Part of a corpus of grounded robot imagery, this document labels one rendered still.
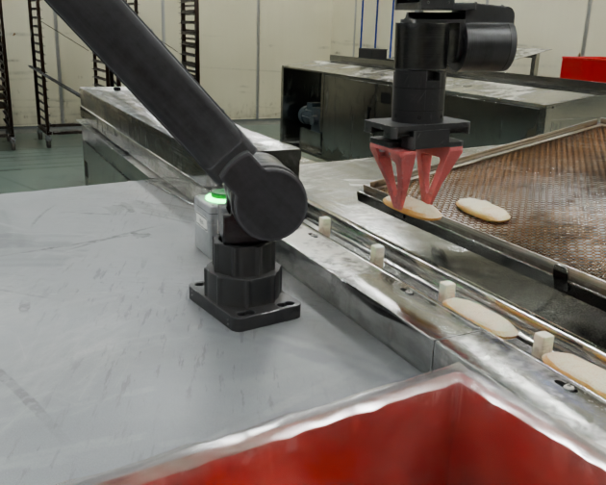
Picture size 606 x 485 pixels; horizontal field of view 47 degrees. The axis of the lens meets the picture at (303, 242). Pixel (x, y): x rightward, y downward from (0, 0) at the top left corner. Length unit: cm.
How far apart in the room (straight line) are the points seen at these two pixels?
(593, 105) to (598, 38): 185
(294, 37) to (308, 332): 781
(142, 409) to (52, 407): 7
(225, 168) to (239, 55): 752
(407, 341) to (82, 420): 30
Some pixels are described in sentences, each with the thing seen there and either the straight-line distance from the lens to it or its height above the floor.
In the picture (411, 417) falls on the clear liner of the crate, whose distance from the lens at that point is 43.
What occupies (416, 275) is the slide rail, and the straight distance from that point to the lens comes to 83.
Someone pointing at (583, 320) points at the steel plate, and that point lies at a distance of 85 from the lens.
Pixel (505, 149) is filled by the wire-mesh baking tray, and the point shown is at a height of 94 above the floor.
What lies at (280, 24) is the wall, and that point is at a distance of 840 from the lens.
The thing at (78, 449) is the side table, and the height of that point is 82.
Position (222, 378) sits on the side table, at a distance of 64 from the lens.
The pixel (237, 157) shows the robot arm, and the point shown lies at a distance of 70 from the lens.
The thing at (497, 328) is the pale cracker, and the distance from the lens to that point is 69.
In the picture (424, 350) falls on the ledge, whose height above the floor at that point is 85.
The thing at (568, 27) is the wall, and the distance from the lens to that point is 574.
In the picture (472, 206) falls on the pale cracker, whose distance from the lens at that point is 94.
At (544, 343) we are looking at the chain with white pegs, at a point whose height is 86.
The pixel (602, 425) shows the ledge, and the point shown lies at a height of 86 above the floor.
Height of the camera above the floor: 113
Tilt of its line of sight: 17 degrees down
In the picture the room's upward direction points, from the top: 2 degrees clockwise
